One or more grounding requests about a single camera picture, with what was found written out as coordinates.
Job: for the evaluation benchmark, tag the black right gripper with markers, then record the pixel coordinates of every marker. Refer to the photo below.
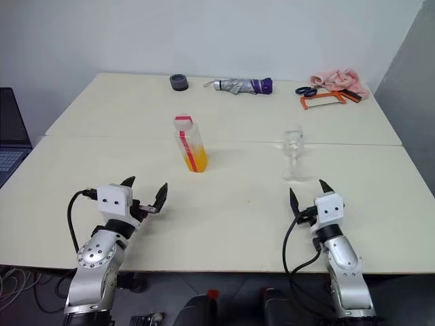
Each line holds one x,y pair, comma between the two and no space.
307,214

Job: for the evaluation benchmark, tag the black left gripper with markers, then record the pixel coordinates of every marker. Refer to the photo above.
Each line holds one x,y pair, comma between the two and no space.
137,212

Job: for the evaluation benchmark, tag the orange juice bottle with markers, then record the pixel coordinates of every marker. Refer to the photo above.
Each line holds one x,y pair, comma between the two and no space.
197,159

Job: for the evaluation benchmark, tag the white bottle cap red tape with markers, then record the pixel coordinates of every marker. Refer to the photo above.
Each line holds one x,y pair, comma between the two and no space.
183,123

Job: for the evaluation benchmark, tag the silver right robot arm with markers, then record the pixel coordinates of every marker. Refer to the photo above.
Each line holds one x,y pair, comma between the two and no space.
343,258

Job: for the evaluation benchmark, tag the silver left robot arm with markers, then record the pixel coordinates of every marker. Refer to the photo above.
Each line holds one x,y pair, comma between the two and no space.
95,254

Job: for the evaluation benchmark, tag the clear wine glass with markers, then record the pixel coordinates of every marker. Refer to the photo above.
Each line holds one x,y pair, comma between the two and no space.
293,142

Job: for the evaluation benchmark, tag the orange hacksaw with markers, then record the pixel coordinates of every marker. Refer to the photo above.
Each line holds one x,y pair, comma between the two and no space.
303,102

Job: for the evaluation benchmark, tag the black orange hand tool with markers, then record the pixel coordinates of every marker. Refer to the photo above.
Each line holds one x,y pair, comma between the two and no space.
352,95

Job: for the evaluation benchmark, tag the pink cloth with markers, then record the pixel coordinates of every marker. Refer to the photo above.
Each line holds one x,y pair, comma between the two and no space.
340,78

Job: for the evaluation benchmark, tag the black rounded shape red cap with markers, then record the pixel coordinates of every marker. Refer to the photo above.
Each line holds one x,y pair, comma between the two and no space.
197,309

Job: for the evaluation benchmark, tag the small black device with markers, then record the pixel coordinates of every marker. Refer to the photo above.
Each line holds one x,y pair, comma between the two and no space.
146,320

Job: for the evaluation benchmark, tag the folded silver purple umbrella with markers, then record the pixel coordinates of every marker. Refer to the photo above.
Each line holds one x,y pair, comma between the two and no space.
238,86

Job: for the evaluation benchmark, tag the dark laptop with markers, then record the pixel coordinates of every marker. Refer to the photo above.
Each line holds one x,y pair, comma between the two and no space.
10,136

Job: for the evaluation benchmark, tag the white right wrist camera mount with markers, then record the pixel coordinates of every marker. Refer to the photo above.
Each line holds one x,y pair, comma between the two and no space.
328,207

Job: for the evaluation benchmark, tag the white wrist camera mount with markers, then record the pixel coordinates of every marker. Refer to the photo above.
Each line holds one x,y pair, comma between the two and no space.
113,200
328,207

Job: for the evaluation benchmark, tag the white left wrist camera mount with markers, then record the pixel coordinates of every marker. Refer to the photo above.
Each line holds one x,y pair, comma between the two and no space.
113,200

